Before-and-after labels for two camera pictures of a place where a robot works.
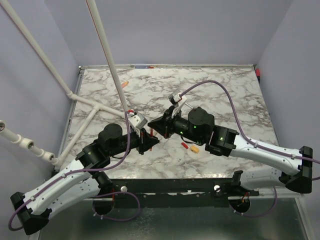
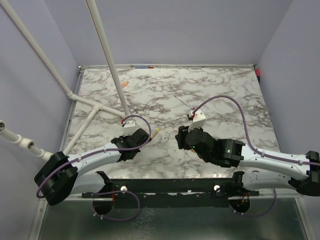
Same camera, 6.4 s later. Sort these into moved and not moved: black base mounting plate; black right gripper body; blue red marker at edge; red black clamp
Moved: black right gripper body
Not moved: blue red marker at edge; black base mounting plate; red black clamp
